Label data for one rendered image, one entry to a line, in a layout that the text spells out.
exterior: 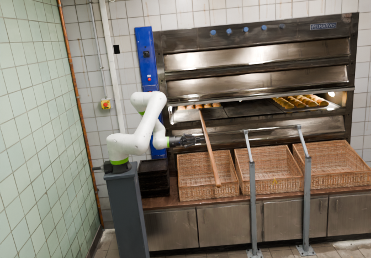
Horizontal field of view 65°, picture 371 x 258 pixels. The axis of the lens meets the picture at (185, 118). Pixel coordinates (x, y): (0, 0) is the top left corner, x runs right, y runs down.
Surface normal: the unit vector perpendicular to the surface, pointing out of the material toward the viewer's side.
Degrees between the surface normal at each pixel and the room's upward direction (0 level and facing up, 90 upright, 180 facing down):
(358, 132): 90
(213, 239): 90
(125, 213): 90
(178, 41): 90
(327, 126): 70
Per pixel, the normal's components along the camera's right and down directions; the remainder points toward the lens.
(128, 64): 0.01, 0.27
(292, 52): -0.04, -0.07
